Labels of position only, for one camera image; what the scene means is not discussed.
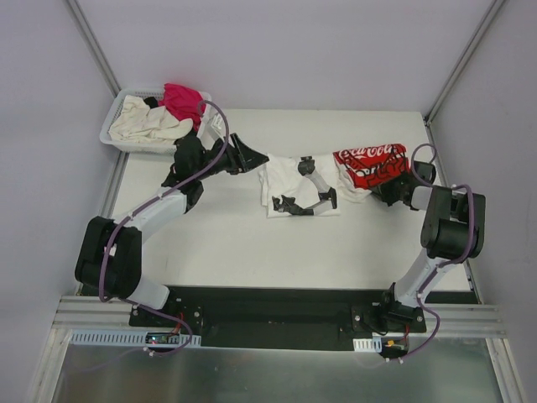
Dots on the plain white t-shirt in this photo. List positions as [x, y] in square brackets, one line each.
[299, 186]

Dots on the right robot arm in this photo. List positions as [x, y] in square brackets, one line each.
[452, 232]

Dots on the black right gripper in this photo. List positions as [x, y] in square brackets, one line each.
[386, 191]

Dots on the Coca-Cola print t-shirt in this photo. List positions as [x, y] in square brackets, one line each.
[362, 169]

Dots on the cream shirt in basket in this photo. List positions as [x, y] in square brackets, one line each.
[138, 123]

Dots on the black garment in basket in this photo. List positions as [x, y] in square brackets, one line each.
[152, 102]

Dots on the white cable duct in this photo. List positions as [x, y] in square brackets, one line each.
[367, 345]
[110, 338]

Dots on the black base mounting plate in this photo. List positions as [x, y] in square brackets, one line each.
[293, 319]

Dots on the aluminium extrusion rail right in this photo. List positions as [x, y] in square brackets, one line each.
[466, 321]

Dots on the left white cable duct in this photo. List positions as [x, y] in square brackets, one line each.
[110, 338]

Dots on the aluminium frame post left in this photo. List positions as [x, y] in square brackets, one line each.
[91, 41]

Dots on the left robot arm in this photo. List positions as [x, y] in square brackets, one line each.
[110, 260]

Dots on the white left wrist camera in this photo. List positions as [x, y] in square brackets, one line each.
[211, 130]

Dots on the white plastic laundry basket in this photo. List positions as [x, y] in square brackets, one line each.
[141, 148]

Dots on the aluminium extrusion rail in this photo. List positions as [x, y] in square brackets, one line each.
[88, 312]
[466, 321]

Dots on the aluminium extrusion rail left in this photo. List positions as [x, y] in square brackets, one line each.
[88, 312]

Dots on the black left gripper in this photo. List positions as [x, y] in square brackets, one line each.
[237, 153]

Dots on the right white cable duct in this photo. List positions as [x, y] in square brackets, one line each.
[367, 345]

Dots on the aluminium frame post right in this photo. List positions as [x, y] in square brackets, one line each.
[491, 14]

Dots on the aluminium frame post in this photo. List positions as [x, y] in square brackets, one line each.
[91, 41]
[491, 14]

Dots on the pink garment in basket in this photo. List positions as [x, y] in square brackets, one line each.
[183, 103]

